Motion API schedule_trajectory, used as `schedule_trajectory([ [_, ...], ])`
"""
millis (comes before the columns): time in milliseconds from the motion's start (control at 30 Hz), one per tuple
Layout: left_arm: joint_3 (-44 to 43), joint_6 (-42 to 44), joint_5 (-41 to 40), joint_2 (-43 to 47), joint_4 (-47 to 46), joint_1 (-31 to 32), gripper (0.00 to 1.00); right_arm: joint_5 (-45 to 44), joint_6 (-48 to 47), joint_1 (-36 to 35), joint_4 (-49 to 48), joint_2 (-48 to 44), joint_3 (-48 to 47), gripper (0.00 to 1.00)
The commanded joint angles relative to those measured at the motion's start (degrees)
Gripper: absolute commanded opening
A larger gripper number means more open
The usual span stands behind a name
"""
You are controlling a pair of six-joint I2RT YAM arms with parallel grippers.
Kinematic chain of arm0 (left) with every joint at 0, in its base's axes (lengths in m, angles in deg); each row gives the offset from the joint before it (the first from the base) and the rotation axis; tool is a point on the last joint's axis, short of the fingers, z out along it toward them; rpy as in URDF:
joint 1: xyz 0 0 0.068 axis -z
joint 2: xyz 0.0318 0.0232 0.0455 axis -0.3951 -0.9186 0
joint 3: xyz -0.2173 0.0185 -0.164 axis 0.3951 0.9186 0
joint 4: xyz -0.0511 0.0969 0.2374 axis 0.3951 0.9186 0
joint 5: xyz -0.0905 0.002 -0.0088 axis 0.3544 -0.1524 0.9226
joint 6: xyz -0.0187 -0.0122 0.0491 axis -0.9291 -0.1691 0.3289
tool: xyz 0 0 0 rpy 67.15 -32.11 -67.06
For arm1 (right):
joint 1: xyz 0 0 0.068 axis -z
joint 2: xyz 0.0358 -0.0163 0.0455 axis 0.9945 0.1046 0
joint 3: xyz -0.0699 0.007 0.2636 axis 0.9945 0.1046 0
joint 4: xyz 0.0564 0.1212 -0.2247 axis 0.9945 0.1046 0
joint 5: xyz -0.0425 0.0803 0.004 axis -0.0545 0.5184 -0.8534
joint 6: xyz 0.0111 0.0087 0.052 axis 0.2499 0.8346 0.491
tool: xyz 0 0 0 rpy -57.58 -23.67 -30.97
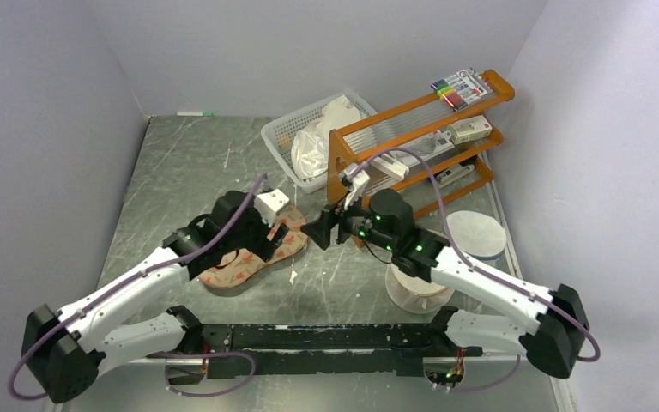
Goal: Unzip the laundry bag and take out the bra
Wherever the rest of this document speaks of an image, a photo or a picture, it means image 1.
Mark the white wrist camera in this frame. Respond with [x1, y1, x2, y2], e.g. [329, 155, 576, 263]
[254, 189, 290, 227]
[341, 163, 370, 210]

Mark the white black stapler bottom shelf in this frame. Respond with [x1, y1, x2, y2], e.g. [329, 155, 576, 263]
[434, 163, 475, 188]

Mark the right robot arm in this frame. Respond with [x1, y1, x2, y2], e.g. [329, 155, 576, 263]
[301, 189, 589, 379]

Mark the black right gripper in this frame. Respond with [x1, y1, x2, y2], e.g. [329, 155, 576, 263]
[301, 187, 396, 252]

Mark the pack of coloured markers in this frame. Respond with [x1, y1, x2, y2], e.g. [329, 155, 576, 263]
[430, 68, 495, 112]

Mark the orange wooden shelf rack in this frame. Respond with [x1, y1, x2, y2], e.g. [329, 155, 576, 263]
[326, 70, 516, 206]

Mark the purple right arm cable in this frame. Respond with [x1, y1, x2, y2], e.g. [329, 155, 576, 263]
[358, 148, 602, 395]

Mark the cream cloth in basket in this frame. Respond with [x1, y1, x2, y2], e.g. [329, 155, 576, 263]
[316, 94, 367, 140]

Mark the white plastic basket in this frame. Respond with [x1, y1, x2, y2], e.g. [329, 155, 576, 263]
[261, 91, 378, 193]

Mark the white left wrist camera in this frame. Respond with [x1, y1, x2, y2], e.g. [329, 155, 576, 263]
[254, 189, 290, 227]

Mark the clear packaged item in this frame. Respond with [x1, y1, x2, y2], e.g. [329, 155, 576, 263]
[390, 130, 455, 167]

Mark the white green small box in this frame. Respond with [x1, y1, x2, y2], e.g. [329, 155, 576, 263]
[450, 115, 493, 145]

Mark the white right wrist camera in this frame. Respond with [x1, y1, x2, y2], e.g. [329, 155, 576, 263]
[341, 163, 370, 210]

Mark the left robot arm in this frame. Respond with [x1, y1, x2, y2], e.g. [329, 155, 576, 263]
[20, 189, 290, 403]

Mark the white mesh round lid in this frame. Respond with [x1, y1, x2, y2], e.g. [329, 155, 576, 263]
[446, 210, 507, 260]

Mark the green capped white marker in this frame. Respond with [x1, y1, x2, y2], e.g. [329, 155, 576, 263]
[176, 111, 213, 118]

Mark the floral mesh laundry bag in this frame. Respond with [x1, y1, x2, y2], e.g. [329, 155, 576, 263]
[197, 205, 308, 289]

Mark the white plastic bag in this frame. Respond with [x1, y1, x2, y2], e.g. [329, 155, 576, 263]
[291, 125, 329, 181]

